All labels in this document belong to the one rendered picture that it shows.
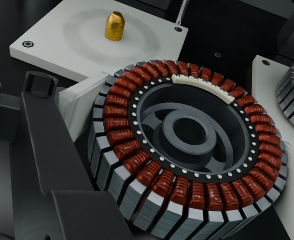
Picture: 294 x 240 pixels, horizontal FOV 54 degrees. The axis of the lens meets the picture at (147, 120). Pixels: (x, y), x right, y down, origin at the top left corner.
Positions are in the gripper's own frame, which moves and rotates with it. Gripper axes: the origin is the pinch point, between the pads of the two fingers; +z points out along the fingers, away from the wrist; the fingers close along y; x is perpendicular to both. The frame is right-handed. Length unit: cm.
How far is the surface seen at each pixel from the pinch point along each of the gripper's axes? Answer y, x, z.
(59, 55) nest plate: -12.5, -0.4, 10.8
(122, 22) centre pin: -8.6, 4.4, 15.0
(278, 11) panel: 11.4, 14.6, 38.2
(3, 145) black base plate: -11.8, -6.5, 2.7
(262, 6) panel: 8.7, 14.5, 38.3
